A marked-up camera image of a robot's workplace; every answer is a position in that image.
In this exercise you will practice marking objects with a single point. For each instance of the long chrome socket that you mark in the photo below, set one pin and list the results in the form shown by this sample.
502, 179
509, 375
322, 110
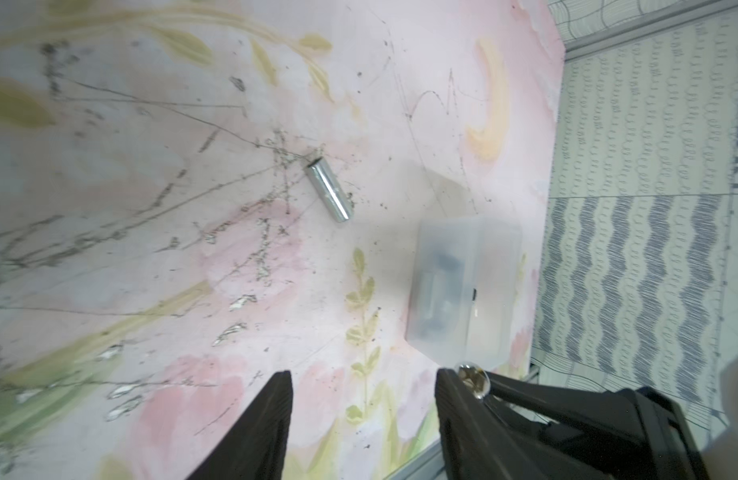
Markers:
329, 190

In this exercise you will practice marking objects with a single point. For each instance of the clear plastic storage box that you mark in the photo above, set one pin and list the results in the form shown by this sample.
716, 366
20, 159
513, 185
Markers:
462, 291

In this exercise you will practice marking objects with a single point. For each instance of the short chrome socket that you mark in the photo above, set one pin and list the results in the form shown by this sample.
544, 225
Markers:
475, 379

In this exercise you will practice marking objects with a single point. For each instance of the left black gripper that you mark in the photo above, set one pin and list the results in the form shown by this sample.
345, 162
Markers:
545, 432

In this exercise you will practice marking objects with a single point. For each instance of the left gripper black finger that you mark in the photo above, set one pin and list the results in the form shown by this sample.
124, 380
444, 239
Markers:
255, 446

